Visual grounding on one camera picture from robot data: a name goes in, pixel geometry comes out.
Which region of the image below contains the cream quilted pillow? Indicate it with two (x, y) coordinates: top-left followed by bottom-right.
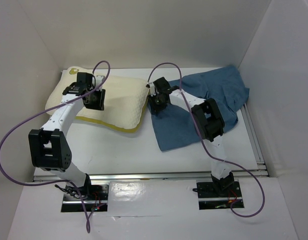
(45, 66), (148, 133)

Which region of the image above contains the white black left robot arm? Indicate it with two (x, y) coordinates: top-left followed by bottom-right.
(29, 72), (106, 200)

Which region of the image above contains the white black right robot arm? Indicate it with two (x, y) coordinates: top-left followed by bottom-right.
(146, 77), (234, 196)

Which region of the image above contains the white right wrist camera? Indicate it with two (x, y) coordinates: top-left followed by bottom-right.
(146, 82), (157, 96)

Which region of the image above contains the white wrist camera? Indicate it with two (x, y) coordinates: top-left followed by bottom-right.
(146, 82), (157, 96)
(93, 74), (105, 87)

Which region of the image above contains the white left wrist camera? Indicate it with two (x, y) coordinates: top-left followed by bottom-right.
(93, 74), (105, 87)

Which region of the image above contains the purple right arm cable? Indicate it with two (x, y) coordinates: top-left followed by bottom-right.
(146, 61), (266, 218)

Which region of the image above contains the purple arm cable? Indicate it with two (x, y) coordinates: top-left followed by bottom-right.
(0, 60), (111, 234)
(146, 61), (266, 218)

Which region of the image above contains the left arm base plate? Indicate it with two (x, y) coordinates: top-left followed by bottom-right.
(61, 184), (109, 213)

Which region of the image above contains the aluminium right side rail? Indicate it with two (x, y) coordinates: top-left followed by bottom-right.
(241, 103), (269, 177)

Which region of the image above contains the aluminium rail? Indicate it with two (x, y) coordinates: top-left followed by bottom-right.
(33, 169), (269, 182)
(241, 103), (269, 177)

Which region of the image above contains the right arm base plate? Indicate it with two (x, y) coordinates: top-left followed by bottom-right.
(192, 181), (244, 210)

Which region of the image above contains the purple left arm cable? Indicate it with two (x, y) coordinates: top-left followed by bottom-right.
(0, 60), (111, 234)

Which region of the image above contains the aluminium front rail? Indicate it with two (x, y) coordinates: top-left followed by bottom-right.
(33, 169), (269, 182)

